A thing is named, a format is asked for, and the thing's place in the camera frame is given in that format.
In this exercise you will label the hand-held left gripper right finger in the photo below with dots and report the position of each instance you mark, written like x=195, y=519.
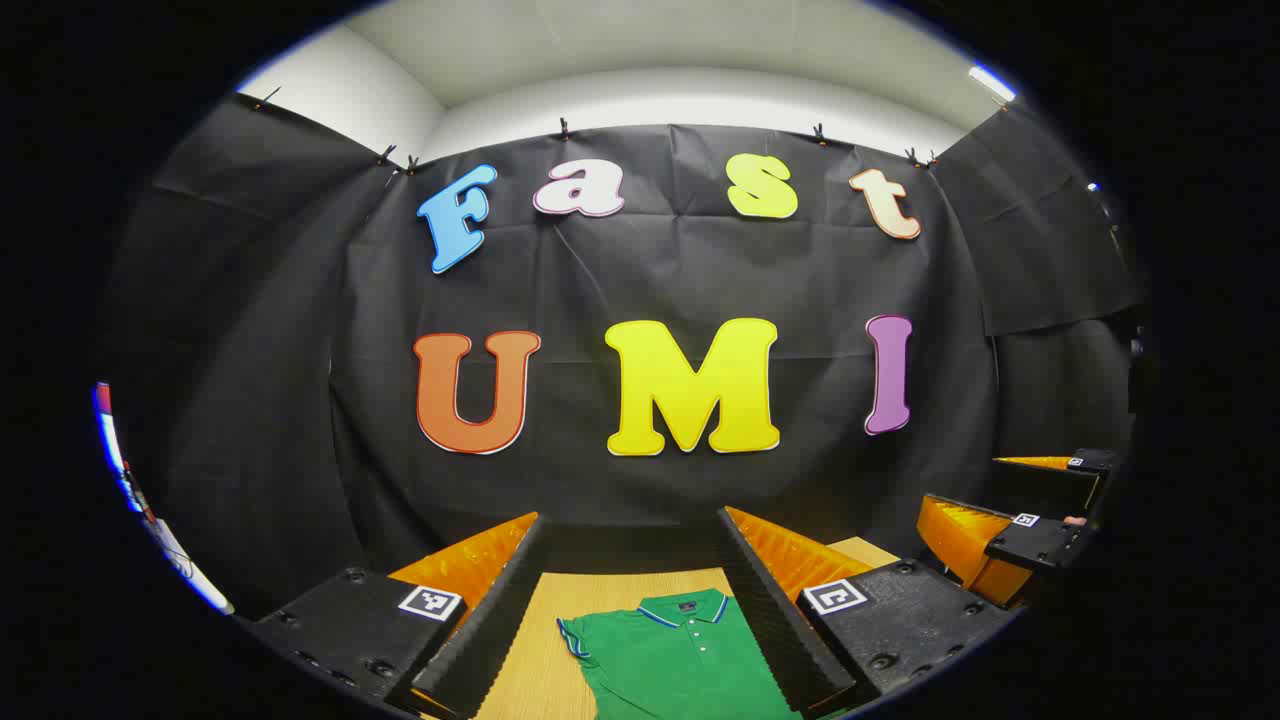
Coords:
x=770, y=620

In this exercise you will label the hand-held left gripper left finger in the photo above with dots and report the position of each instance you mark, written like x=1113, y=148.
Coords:
x=490, y=630

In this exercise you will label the row of black cloth clips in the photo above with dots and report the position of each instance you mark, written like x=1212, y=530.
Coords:
x=563, y=128

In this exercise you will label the ceiling light panel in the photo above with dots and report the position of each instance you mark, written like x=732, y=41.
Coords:
x=990, y=82

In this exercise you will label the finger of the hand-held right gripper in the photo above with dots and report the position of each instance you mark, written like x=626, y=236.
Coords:
x=1035, y=545
x=1090, y=461

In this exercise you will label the white and red banner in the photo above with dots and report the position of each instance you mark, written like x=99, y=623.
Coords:
x=150, y=520

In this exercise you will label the black backdrop cloth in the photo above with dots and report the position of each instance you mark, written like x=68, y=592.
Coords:
x=300, y=350

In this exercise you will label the green T-shirt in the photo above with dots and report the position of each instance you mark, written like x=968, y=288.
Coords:
x=680, y=670

